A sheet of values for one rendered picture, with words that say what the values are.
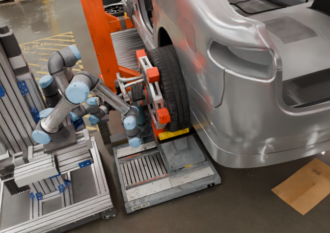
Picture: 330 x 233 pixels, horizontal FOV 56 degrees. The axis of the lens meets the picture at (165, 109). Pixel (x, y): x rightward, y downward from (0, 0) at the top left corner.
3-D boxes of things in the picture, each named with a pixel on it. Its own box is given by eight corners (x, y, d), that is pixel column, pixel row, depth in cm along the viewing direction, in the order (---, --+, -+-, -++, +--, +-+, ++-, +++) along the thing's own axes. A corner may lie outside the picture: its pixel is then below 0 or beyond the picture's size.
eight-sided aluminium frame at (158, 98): (170, 140, 234) (159, 78, 203) (161, 142, 233) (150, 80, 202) (152, 103, 278) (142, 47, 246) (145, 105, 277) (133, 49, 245)
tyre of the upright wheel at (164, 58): (178, 26, 221) (170, 65, 284) (146, 33, 218) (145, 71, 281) (208, 111, 204) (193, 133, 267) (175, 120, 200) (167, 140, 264)
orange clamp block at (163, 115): (167, 115, 221) (171, 121, 214) (156, 117, 220) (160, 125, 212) (166, 107, 217) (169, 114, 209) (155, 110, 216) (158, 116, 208)
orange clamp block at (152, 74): (159, 81, 214) (159, 74, 206) (148, 84, 213) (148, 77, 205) (156, 72, 216) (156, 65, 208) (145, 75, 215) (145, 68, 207)
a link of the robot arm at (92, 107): (84, 105, 217) (89, 117, 224) (98, 98, 223) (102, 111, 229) (79, 101, 223) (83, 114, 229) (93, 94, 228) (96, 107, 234)
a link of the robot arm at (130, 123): (123, 113, 196) (127, 126, 202) (122, 124, 187) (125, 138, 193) (136, 112, 195) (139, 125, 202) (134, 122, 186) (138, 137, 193)
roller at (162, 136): (192, 132, 253) (191, 127, 249) (157, 142, 248) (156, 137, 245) (189, 128, 257) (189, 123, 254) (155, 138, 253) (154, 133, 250)
